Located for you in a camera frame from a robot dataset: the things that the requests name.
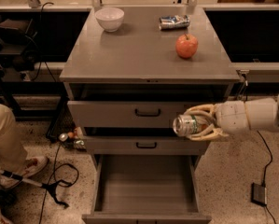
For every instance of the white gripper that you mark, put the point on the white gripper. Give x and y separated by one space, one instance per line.
230 117

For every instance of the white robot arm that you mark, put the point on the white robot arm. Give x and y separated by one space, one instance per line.
262 115

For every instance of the grey drawer cabinet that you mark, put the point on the grey drawer cabinet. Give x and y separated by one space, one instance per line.
140 53

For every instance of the silver blue crushed can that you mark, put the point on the silver blue crushed can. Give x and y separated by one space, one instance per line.
174 22

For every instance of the grey bottom drawer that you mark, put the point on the grey bottom drawer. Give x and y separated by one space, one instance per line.
145 189

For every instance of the grey drawer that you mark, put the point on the grey drawer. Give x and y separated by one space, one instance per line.
137 105
140 141
145 189

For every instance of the grey middle drawer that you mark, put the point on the grey middle drawer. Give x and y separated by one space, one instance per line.
140 141

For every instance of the grey top drawer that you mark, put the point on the grey top drawer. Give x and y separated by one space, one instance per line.
137 105

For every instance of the red apple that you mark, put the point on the red apple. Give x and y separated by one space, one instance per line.
186 46

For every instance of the black power adapter box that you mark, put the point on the black power adapter box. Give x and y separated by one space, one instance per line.
258 194

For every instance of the pile of items on floor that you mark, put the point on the pile of items on floor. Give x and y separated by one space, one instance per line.
71 140

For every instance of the white ceramic bowl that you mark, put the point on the white ceramic bowl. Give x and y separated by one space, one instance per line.
109 18

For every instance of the grabber reacher tool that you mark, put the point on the grabber reacher tool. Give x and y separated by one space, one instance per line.
50 188

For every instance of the white orange sneaker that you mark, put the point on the white orange sneaker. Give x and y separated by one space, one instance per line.
31 167

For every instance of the beige trouser leg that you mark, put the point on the beige trouser leg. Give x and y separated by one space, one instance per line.
12 153

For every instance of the black equipment on left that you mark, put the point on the black equipment on left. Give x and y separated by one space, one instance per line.
17 48

